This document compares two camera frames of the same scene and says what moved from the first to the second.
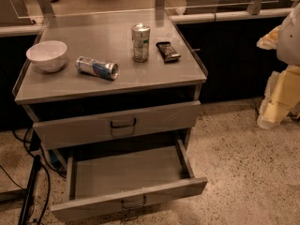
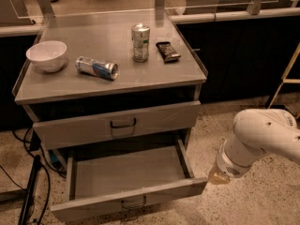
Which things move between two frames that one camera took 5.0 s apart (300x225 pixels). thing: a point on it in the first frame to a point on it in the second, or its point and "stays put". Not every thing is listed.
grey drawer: (109, 178) stays put
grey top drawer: (137, 124) stays put
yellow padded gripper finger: (281, 97) to (233, 160)
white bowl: (48, 55) stays put
